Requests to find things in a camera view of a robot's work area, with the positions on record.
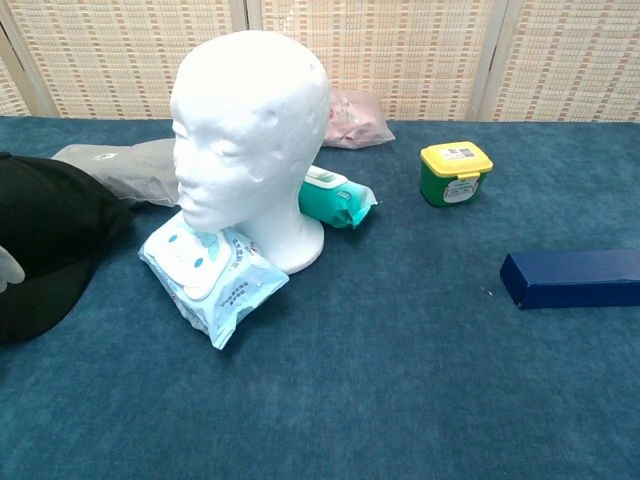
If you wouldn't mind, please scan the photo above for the teal wet wipes pack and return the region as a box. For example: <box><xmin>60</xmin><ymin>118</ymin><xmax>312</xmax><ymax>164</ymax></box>
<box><xmin>298</xmin><ymin>164</ymin><xmax>379</xmax><ymax>230</ymax></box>

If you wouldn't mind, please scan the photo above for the pink bagged cloth pack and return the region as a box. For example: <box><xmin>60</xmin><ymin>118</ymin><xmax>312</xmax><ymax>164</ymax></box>
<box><xmin>322</xmin><ymin>88</ymin><xmax>396</xmax><ymax>150</ymax></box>

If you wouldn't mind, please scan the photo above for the green tub with yellow lid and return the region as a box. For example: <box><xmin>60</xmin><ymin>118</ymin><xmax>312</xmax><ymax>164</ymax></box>
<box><xmin>418</xmin><ymin>140</ymin><xmax>495</xmax><ymax>209</ymax></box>

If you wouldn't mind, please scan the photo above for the black baseball cap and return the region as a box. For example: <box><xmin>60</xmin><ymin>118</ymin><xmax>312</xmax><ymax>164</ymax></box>
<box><xmin>0</xmin><ymin>152</ymin><xmax>135</xmax><ymax>345</ymax></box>

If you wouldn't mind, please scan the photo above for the white foam mannequin head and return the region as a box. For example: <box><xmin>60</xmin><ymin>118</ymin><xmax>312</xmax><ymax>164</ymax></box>
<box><xmin>169</xmin><ymin>29</ymin><xmax>331</xmax><ymax>275</ymax></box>

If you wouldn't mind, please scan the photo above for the grey bagged cloth pack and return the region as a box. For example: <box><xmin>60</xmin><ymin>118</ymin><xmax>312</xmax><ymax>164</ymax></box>
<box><xmin>51</xmin><ymin>138</ymin><xmax>182</xmax><ymax>209</ymax></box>

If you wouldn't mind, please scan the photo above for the folding bamboo screen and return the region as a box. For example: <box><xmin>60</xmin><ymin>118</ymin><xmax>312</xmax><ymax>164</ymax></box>
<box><xmin>0</xmin><ymin>0</ymin><xmax>640</xmax><ymax>123</ymax></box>

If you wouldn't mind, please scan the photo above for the dark blue rectangular box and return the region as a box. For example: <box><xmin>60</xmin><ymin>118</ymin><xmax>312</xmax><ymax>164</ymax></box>
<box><xmin>499</xmin><ymin>248</ymin><xmax>640</xmax><ymax>311</ymax></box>

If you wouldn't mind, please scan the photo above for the light blue wet wipes pack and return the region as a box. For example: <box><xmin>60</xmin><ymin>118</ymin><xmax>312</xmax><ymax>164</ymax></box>
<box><xmin>138</xmin><ymin>209</ymin><xmax>291</xmax><ymax>351</ymax></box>

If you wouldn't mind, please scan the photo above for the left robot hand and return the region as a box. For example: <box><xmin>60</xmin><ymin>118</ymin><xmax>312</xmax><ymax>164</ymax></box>
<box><xmin>0</xmin><ymin>244</ymin><xmax>26</xmax><ymax>294</ymax></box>

